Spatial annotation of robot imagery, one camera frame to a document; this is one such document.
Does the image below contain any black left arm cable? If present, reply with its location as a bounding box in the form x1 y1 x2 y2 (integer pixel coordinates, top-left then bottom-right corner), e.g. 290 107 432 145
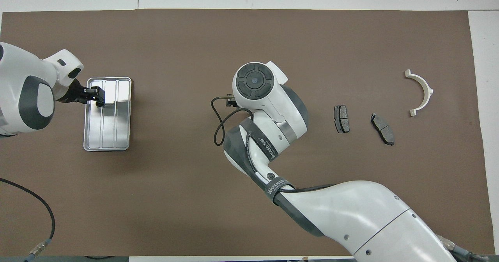
0 178 56 262

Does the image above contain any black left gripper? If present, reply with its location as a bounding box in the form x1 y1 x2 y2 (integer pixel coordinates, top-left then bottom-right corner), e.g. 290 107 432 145
58 79 106 108

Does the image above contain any rectangular dark grey brake pad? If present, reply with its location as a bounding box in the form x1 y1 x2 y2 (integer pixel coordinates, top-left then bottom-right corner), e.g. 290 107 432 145
334 105 350 134

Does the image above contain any silver metal tray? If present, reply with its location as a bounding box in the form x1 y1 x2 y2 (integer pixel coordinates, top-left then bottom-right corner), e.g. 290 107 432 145
83 77 132 152

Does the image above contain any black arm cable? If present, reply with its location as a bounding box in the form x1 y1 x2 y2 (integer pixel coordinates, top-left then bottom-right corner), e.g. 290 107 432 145
0 178 56 262
211 94 336 194

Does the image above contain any curved dark grey brake pad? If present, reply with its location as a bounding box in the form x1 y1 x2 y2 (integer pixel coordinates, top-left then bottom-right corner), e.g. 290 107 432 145
370 113 395 146

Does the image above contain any brown table mat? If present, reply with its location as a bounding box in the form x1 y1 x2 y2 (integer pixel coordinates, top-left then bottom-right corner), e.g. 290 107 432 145
0 9 495 257

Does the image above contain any white semicircular bracket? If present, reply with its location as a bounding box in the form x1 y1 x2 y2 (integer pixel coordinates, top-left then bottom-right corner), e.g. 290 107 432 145
404 70 434 117

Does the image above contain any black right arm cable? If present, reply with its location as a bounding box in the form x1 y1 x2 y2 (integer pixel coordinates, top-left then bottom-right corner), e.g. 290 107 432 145
211 94 336 194

